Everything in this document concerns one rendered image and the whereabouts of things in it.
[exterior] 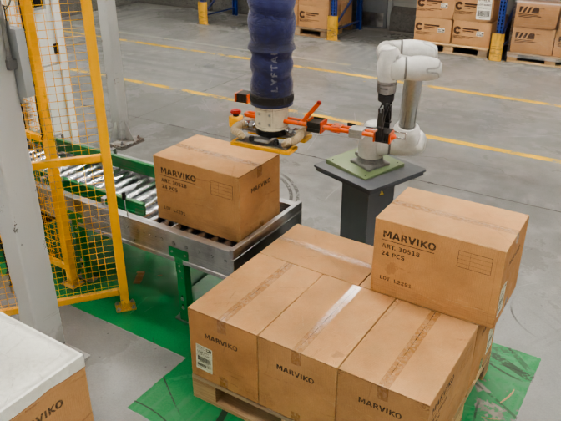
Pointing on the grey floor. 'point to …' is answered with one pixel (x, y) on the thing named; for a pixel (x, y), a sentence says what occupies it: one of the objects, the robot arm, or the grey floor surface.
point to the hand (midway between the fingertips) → (383, 134)
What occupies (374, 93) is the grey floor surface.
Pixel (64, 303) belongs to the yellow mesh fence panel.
